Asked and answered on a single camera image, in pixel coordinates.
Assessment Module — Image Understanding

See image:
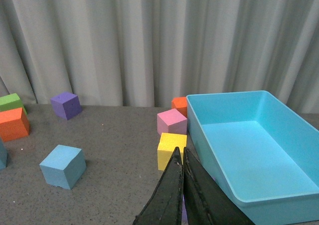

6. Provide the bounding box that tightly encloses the light blue dented foam block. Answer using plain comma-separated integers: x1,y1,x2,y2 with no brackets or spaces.
0,139,8,170

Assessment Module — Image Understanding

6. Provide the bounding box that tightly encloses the purple foam block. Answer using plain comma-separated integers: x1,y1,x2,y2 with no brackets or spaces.
50,92,82,120

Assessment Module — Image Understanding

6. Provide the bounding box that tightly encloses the grey curtain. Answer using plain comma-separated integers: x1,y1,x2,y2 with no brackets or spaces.
0,0,319,113

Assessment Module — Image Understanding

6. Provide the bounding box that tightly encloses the pink foam block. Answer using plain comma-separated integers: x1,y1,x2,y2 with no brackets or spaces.
157,109,187,135

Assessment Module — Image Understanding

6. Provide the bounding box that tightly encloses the light blue plastic bin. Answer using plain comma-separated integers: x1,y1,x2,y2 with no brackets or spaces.
187,91,319,225

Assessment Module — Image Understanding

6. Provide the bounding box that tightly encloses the yellow foam block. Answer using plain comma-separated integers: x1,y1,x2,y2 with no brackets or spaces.
157,133,187,171

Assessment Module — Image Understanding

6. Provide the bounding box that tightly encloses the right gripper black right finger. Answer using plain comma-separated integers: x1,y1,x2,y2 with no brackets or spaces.
183,148,253,225

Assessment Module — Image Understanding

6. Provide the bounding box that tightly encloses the orange foam block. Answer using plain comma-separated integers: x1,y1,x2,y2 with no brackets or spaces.
0,108,30,142
171,97,187,118

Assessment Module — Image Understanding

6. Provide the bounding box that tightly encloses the green foam block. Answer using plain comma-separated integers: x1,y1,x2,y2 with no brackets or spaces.
0,93,27,115

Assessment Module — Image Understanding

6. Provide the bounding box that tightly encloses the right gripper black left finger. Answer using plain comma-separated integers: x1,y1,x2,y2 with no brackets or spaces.
133,147,184,225

